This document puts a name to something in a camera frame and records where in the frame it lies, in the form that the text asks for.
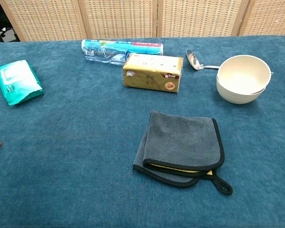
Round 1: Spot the cream bowl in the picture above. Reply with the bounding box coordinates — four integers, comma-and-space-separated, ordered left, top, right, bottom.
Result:
217, 55, 272, 95
216, 74, 266, 105

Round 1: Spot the gold tissue pack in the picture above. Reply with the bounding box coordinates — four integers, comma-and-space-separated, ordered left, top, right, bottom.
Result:
122, 53, 184, 94

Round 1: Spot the grey towel black edge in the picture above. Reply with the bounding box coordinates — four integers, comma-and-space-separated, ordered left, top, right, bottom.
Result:
133, 110, 234, 196

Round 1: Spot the blue plastic wrap box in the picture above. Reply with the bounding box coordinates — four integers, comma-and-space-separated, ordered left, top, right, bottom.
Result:
81, 39, 164, 56

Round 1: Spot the clear water bottle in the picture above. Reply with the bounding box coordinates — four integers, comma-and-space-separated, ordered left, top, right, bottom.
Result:
84, 46, 130, 66

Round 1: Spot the blue tablecloth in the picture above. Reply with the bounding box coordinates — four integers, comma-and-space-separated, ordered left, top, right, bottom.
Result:
0, 35, 285, 228

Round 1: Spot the woven wooden screen panel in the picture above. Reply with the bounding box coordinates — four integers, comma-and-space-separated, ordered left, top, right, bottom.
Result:
237, 0, 285, 37
0, 0, 87, 43
78, 0, 159, 40
156, 0, 249, 38

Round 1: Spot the green wet wipes pack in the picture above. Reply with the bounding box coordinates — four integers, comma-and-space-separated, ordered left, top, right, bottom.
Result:
0, 59, 45, 106

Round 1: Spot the steel ladle black handle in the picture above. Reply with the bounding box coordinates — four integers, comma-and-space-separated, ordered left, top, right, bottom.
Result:
185, 49, 274, 76

